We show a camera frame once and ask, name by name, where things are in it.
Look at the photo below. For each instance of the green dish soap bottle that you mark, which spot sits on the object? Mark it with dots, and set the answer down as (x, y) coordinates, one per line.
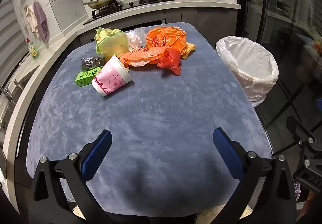
(32, 50)

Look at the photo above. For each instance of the large orange plastic bag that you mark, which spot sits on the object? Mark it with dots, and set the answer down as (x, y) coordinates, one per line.
(166, 37)

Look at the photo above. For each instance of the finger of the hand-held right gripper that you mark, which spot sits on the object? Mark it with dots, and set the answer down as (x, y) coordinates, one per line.
(320, 105)
(300, 134)

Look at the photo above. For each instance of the pink paper cup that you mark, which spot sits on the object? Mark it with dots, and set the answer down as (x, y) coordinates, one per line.
(113, 80)

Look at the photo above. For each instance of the white hanging cloth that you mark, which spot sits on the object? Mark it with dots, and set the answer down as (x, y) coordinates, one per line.
(31, 20)

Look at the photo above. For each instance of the white-lined waste bin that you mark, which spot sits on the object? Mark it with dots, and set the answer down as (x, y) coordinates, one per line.
(242, 62)

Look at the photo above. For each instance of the clear plastic wrap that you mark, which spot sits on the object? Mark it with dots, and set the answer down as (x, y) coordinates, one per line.
(139, 31)

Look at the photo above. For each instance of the red plastic bag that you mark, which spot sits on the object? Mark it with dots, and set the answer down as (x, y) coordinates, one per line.
(171, 61)

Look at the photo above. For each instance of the green carton box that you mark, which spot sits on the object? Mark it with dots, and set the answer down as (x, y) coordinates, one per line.
(85, 78)

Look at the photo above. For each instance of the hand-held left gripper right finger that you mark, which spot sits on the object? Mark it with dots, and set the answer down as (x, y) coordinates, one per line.
(227, 156)

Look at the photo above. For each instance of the grey base cabinets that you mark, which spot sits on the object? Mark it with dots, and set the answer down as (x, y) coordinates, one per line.
(201, 22)

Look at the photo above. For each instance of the purple hanging towel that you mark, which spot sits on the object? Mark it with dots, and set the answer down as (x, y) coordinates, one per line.
(41, 22)

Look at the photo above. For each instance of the yellow sponge cloth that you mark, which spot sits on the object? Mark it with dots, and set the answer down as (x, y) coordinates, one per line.
(188, 49)

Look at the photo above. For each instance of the stainless steel sink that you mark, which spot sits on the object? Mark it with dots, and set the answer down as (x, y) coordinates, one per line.
(12, 108)

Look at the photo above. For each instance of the glass sliding door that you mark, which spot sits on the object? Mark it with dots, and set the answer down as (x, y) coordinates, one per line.
(276, 12)

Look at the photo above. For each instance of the black gas stove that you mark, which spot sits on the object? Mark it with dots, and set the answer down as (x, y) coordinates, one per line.
(125, 7)

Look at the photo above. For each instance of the white tissue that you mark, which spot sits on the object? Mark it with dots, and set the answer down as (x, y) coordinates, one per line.
(134, 41)

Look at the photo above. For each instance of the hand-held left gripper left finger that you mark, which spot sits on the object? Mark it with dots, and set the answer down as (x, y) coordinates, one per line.
(98, 153)

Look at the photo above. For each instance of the steel wool scrubber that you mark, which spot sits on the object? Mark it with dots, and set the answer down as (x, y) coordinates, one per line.
(91, 63)

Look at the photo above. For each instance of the green yellow plastic bag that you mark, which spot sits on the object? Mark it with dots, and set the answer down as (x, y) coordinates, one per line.
(113, 42)

